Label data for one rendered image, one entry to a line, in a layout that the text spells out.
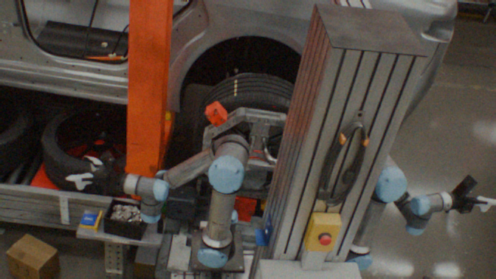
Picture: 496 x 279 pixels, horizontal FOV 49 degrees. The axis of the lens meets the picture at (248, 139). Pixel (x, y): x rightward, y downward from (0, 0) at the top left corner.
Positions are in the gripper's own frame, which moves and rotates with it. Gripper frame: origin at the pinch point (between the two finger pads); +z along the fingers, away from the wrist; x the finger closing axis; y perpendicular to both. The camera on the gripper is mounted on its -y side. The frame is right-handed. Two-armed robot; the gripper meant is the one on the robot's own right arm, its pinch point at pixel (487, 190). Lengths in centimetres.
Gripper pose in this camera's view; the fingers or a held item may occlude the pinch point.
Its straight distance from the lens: 244.5
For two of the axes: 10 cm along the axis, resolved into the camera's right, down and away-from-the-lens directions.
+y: -1.1, 8.5, 5.1
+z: 9.4, -0.9, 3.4
